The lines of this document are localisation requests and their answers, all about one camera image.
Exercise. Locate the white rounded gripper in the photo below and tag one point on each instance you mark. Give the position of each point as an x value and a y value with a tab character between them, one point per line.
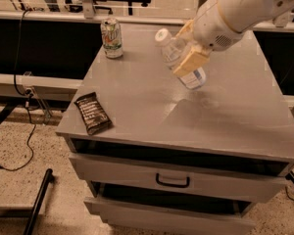
213	26

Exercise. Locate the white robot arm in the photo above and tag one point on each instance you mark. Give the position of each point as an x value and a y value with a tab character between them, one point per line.
219	24

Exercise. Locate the green white soda can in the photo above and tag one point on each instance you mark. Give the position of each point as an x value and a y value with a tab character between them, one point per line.
112	38

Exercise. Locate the grey drawer cabinet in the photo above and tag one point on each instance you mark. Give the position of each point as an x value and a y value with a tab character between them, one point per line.
238	121

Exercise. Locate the dark brown snack bar wrapper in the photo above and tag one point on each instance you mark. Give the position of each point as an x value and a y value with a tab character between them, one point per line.
92	113

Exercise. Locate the upper grey drawer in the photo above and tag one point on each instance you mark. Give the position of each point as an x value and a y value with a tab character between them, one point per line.
203	182

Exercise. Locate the grey drawer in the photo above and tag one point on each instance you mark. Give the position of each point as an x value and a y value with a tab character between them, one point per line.
167	220
203	182

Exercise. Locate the lower grey drawer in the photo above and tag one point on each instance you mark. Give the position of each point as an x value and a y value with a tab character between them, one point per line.
167	220

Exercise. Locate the black metal floor leg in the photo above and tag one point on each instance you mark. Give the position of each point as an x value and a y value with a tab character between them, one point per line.
47	179

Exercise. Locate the grey metal rail frame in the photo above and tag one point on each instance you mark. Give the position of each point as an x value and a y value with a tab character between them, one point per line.
88	13

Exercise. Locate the black drawer handle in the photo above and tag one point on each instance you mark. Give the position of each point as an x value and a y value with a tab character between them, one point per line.
172	182

